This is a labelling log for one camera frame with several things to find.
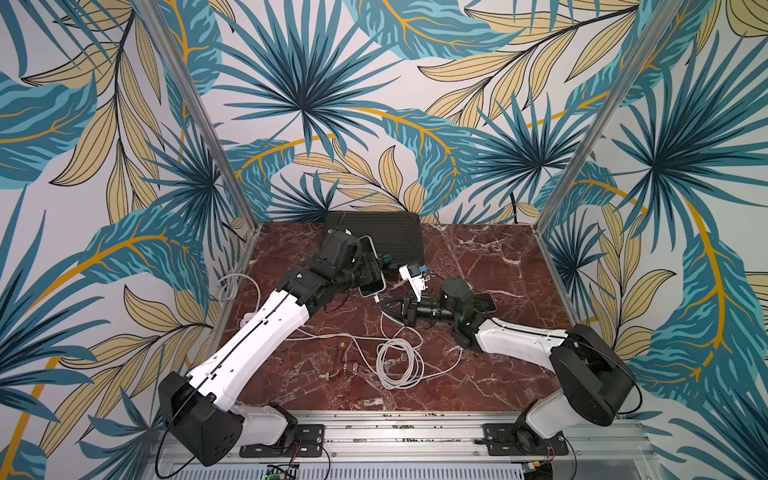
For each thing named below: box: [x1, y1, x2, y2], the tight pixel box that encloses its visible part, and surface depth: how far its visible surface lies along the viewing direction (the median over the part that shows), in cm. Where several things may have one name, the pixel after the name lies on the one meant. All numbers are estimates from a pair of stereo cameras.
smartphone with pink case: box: [357, 235, 387, 298], surface depth 68 cm
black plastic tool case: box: [325, 211, 423, 279], surface depth 112 cm
